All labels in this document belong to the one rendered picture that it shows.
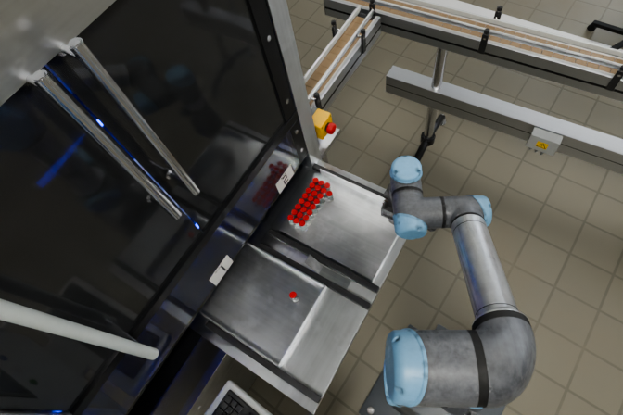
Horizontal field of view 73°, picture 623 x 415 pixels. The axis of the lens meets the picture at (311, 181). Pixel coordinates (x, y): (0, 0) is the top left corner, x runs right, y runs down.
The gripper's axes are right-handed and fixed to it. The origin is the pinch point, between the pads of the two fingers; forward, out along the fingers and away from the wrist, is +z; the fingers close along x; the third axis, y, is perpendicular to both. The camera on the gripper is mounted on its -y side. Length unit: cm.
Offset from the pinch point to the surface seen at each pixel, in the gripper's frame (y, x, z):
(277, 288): 26.4, 35.4, 3.4
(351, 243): 13.4, 11.5, 3.4
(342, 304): 6.6, 29.7, 3.7
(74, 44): 34, 34, -91
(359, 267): 7.5, 17.3, 3.4
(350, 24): 59, -72, -2
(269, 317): 24, 44, 3
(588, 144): -45, -85, 37
